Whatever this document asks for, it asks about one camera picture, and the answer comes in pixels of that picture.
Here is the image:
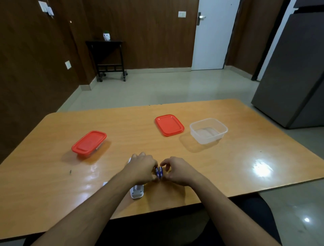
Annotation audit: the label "person's left forearm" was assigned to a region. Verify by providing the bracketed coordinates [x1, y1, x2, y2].
[31, 170, 138, 246]

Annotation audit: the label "person's right hand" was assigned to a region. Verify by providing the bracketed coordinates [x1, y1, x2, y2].
[160, 156, 203, 188]

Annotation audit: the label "person's black trousers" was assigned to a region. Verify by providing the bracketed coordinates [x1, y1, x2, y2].
[23, 192, 283, 246]

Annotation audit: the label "black wheeled side table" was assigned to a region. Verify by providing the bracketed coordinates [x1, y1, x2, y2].
[85, 40, 128, 82]

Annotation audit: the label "red-lidded plastic container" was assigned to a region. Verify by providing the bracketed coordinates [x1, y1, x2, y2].
[189, 118, 228, 145]
[77, 142, 105, 159]

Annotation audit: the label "person's left hand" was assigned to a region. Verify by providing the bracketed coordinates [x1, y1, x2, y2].
[123, 152, 159, 187]

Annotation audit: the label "white door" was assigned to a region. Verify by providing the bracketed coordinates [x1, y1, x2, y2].
[191, 0, 240, 71]

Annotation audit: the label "grey refrigerator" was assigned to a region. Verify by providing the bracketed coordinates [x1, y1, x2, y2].
[251, 0, 324, 129]

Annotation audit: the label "white remote control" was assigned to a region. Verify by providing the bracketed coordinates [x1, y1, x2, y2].
[126, 157, 145, 200]

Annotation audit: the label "person's right forearm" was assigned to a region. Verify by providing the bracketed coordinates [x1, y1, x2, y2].
[188, 173, 280, 246]

